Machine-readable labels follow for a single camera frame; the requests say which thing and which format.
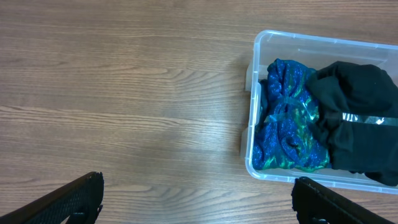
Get large black garment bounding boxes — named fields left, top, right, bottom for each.
left=306, top=62, right=397, bottom=187

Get blue denim jeans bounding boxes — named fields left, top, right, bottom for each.
left=256, top=79, right=268, bottom=132

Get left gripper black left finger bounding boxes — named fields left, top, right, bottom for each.
left=1, top=172, right=104, bottom=224

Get blue sequin garment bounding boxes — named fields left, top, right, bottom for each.
left=251, top=58, right=330, bottom=172

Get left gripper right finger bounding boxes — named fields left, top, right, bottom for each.
left=291, top=177, right=393, bottom=224

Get clear plastic storage bin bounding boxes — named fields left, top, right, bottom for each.
left=241, top=30, right=397, bottom=195

